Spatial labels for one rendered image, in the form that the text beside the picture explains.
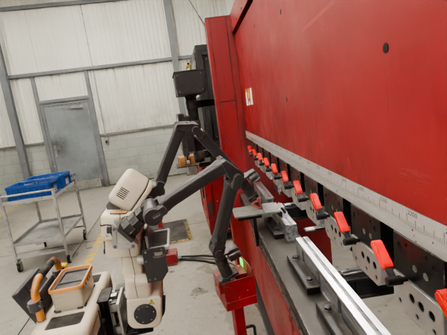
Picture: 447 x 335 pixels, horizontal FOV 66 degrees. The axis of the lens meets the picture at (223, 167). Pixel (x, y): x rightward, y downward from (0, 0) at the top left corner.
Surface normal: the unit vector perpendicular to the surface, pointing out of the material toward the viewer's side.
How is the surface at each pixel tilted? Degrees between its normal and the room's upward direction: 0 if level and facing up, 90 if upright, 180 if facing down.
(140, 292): 90
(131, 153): 90
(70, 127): 90
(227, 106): 90
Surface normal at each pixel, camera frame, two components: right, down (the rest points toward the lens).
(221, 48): 0.07, 0.18
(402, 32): -0.99, 0.14
